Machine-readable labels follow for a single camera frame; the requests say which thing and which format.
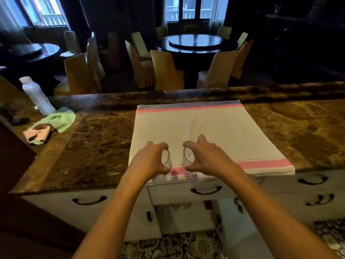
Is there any person's left hand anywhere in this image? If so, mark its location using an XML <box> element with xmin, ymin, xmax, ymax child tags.
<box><xmin>129</xmin><ymin>141</ymin><xmax>170</xmax><ymax>181</ymax></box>

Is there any person's right hand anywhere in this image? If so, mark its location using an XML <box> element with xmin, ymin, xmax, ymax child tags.
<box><xmin>182</xmin><ymin>134</ymin><xmax>238</xmax><ymax>179</ymax></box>

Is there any clear drinking glass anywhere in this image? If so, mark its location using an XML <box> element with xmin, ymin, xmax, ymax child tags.
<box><xmin>158</xmin><ymin>148</ymin><xmax>173</xmax><ymax>179</ymax></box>
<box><xmin>182</xmin><ymin>140</ymin><xmax>202</xmax><ymax>176</ymax></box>

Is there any person's right forearm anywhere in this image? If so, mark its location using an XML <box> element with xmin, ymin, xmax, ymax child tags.
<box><xmin>216</xmin><ymin>164</ymin><xmax>341</xmax><ymax>259</ymax></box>

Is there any person's left forearm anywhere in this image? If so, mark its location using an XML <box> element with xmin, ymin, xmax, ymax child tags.
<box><xmin>72</xmin><ymin>170</ymin><xmax>155</xmax><ymax>259</ymax></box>

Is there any white towel with pink stripes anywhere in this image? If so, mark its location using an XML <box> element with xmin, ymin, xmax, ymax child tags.
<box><xmin>128</xmin><ymin>100</ymin><xmax>296</xmax><ymax>184</ymax></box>

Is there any white drawer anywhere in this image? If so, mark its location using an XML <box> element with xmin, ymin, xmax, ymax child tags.
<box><xmin>147</xmin><ymin>178</ymin><xmax>238</xmax><ymax>206</ymax></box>

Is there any group of beige covered chairs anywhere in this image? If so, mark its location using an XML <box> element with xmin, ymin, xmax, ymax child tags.
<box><xmin>60</xmin><ymin>25</ymin><xmax>254</xmax><ymax>95</ymax></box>

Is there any green cleaning cloth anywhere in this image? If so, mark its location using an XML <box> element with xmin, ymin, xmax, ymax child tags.
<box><xmin>28</xmin><ymin>107</ymin><xmax>77</xmax><ymax>145</ymax></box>

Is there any dark round dining table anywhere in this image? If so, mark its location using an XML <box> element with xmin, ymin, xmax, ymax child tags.
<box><xmin>156</xmin><ymin>34</ymin><xmax>238</xmax><ymax>65</ymax></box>
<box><xmin>7</xmin><ymin>43</ymin><xmax>61</xmax><ymax>65</ymax></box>

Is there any round glass turntable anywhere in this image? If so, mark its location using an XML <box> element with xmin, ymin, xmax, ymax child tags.
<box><xmin>168</xmin><ymin>34</ymin><xmax>224</xmax><ymax>50</ymax></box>

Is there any pink cleaning cloth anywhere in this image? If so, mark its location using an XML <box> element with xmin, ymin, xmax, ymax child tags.
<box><xmin>23</xmin><ymin>124</ymin><xmax>55</xmax><ymax>143</ymax></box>

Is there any white cabinet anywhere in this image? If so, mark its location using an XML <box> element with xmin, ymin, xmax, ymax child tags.
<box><xmin>22</xmin><ymin>169</ymin><xmax>345</xmax><ymax>242</ymax></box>

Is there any white plastic bottle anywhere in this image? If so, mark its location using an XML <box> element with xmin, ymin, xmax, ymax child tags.
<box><xmin>19</xmin><ymin>76</ymin><xmax>56</xmax><ymax>116</ymax></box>

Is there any black curved drawer handle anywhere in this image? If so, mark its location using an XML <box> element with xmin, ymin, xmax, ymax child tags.
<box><xmin>305</xmin><ymin>194</ymin><xmax>335</xmax><ymax>206</ymax></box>
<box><xmin>190</xmin><ymin>186</ymin><xmax>223</xmax><ymax>196</ymax></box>
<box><xmin>72</xmin><ymin>196</ymin><xmax>108</xmax><ymax>206</ymax></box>
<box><xmin>297</xmin><ymin>175</ymin><xmax>329</xmax><ymax>186</ymax></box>

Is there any window with wooden frame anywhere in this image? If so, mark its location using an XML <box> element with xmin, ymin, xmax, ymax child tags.
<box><xmin>17</xmin><ymin>0</ymin><xmax>70</xmax><ymax>27</ymax></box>
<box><xmin>164</xmin><ymin>0</ymin><xmax>230</xmax><ymax>24</ymax></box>

